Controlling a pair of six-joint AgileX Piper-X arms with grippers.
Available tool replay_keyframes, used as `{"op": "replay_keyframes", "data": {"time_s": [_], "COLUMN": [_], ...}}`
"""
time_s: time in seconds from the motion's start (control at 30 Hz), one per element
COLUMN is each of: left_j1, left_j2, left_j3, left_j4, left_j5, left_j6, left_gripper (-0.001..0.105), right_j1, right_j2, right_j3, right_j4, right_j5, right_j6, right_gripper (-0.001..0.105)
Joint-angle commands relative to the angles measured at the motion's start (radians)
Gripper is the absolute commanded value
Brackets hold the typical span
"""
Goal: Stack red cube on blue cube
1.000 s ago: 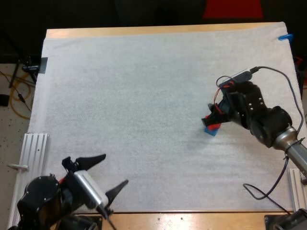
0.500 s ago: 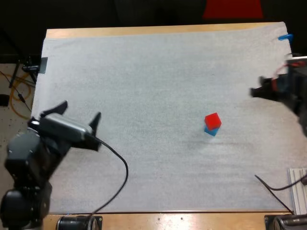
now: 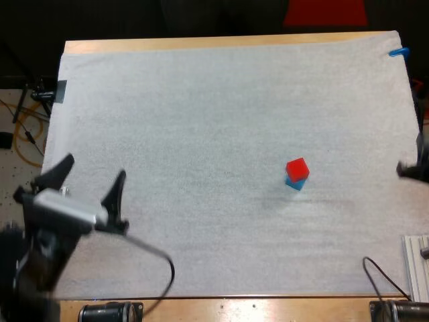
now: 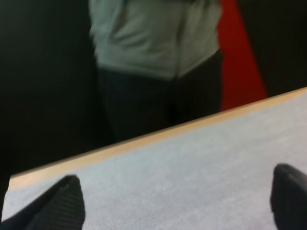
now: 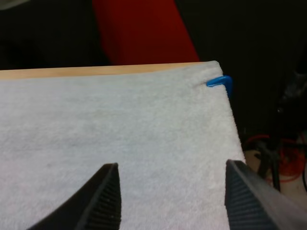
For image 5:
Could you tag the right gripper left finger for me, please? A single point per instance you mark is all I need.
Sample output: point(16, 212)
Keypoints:
point(96, 203)

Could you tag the blue clip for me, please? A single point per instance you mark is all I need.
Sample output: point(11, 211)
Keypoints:
point(221, 81)

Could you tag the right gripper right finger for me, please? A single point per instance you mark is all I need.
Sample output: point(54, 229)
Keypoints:
point(249, 203)

